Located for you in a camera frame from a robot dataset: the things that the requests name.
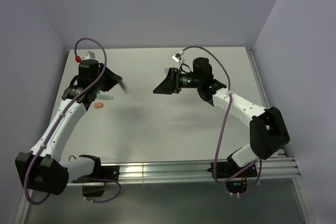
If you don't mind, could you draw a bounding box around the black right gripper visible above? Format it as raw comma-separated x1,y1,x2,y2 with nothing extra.
153,68,202,95

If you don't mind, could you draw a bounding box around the clear orange pen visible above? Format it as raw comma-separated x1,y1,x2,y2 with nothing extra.
118,80,129,94

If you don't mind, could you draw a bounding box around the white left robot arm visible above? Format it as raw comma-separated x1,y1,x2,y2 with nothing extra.
15,60,122,195

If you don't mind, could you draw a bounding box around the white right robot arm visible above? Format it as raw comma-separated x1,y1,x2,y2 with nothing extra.
153,57,290,179

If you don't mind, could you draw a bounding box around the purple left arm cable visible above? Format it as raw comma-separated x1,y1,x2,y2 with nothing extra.
24,37,122,205

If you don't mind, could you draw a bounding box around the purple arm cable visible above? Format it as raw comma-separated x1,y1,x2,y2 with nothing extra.
182,45,263,196
24,37,122,205

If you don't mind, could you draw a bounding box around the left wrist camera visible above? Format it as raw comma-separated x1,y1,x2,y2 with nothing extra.
82,51,97,63

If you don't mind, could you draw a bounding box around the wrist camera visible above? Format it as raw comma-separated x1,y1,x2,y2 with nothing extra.
171,50,184,64
82,51,97,63

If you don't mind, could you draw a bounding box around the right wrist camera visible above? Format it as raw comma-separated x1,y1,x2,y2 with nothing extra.
171,50,184,64

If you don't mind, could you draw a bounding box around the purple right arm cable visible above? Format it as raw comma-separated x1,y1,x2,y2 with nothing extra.
182,45,263,196

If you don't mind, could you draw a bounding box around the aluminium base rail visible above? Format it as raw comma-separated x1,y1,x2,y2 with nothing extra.
118,157,300,184

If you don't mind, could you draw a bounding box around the aluminium side rail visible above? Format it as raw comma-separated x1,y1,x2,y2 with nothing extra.
246,47,316,223

